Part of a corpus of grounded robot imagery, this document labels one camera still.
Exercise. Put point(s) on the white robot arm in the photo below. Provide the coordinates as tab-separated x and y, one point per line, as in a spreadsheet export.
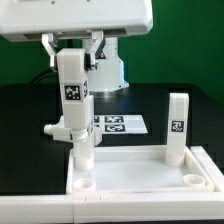
109	75

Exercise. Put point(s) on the white square desk top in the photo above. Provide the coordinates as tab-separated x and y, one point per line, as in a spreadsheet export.
138	169

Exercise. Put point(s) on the white L-shaped fence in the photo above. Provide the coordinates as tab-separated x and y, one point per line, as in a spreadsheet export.
93	206

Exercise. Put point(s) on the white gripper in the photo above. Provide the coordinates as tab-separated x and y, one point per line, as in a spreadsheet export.
22	20

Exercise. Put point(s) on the white fiducial marker sheet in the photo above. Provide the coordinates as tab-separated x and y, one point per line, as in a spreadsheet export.
120	124

